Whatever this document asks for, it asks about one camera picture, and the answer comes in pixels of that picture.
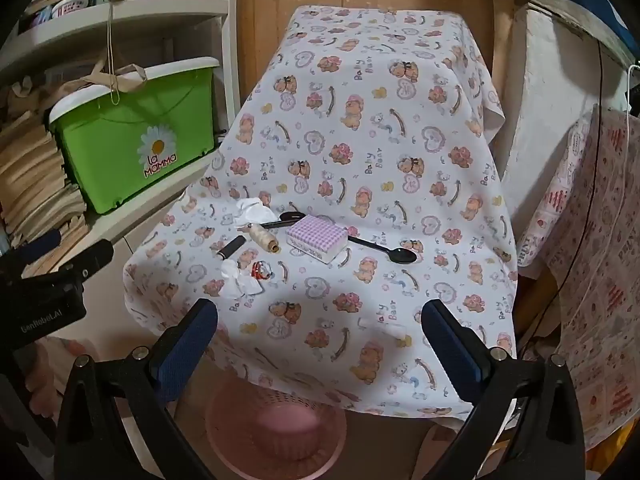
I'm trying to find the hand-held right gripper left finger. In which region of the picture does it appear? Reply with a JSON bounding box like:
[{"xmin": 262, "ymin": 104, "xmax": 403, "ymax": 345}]
[{"xmin": 54, "ymin": 298, "xmax": 219, "ymax": 480}]

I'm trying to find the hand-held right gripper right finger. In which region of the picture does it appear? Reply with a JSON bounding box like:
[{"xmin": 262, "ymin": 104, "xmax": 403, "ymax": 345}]
[{"xmin": 421, "ymin": 299, "xmax": 587, "ymax": 480}]

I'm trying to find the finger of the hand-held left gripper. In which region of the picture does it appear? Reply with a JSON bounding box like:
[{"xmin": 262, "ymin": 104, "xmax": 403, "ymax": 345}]
[
  {"xmin": 20, "ymin": 229, "xmax": 63, "ymax": 262},
  {"xmin": 64, "ymin": 238, "xmax": 115, "ymax": 282}
]

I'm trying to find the small white tissue piece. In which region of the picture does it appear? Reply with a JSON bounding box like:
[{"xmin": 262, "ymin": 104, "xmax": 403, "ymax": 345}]
[{"xmin": 357, "ymin": 316, "xmax": 408, "ymax": 343}]

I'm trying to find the black plastic spoon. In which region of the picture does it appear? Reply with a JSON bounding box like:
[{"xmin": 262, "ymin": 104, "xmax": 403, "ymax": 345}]
[
  {"xmin": 346, "ymin": 234, "xmax": 418, "ymax": 264},
  {"xmin": 260, "ymin": 211, "xmax": 307, "ymax": 231}
]

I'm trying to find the black cylinder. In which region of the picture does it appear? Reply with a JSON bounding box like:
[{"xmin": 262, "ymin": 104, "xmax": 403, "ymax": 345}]
[{"xmin": 216, "ymin": 235, "xmax": 247, "ymax": 259}]

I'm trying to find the pink plastic basket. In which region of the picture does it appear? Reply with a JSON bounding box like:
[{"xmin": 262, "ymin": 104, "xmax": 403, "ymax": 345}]
[{"xmin": 205, "ymin": 385, "xmax": 348, "ymax": 480}]

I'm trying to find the cream thread spool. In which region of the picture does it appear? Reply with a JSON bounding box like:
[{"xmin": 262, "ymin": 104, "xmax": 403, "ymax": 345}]
[{"xmin": 248, "ymin": 222, "xmax": 280, "ymax": 255}]

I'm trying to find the large white tissue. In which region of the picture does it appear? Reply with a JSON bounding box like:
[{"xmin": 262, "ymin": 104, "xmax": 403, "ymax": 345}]
[{"xmin": 234, "ymin": 197, "xmax": 273, "ymax": 228}]

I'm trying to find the purple checked box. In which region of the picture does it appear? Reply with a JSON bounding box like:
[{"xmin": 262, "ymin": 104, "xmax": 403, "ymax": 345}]
[{"xmin": 286, "ymin": 214, "xmax": 351, "ymax": 264}]

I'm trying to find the person's left hand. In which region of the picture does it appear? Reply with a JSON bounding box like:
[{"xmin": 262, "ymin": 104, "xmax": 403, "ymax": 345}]
[{"xmin": 27, "ymin": 339, "xmax": 87, "ymax": 414}]

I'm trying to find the stack of brown paper sheets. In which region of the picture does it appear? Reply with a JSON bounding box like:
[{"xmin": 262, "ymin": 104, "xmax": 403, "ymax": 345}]
[{"xmin": 0, "ymin": 80, "xmax": 91, "ymax": 271}]

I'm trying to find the green storage box white lid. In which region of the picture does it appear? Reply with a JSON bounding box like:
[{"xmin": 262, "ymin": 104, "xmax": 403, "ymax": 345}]
[{"xmin": 48, "ymin": 56, "xmax": 221, "ymax": 216}]

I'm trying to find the hanging red print cloth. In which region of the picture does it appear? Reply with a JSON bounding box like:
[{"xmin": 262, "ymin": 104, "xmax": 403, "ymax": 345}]
[{"xmin": 515, "ymin": 105, "xmax": 640, "ymax": 451}]

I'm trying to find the orange plastic item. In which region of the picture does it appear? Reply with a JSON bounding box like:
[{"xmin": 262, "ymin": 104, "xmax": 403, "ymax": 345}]
[{"xmin": 587, "ymin": 440, "xmax": 640, "ymax": 480}]

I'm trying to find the bear print tablecloth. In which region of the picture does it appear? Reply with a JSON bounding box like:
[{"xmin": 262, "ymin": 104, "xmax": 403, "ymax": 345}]
[{"xmin": 122, "ymin": 5, "xmax": 518, "ymax": 418}]

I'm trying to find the white bowl red print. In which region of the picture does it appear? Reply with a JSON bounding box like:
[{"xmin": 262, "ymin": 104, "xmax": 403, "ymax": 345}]
[{"xmin": 50, "ymin": 0, "xmax": 91, "ymax": 21}]

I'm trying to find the white shelf unit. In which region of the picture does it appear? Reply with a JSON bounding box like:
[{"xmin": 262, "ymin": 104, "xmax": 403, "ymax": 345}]
[{"xmin": 0, "ymin": 0, "xmax": 241, "ymax": 261}]

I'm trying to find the hanging beige string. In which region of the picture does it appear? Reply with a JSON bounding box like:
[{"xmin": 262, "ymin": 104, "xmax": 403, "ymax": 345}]
[{"xmin": 105, "ymin": 0, "xmax": 123, "ymax": 106}]

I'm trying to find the black cable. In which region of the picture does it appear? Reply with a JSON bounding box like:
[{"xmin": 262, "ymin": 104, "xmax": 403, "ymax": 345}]
[{"xmin": 530, "ymin": 40, "xmax": 606, "ymax": 341}]

